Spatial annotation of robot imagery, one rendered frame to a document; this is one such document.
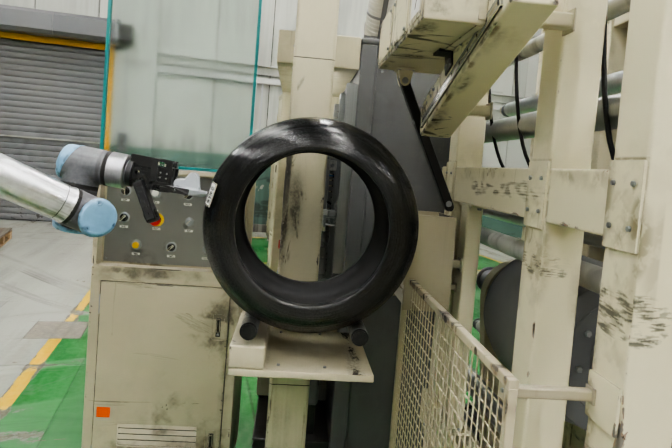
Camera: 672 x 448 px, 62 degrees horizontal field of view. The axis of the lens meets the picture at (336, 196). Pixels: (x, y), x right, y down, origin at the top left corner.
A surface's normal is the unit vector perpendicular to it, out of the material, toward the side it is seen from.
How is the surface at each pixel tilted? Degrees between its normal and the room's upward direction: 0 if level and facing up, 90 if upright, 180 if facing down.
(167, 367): 92
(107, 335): 90
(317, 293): 80
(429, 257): 90
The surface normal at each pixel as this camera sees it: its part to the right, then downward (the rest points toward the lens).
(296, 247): 0.07, 0.06
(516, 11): -0.05, 0.97
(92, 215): 0.72, 0.14
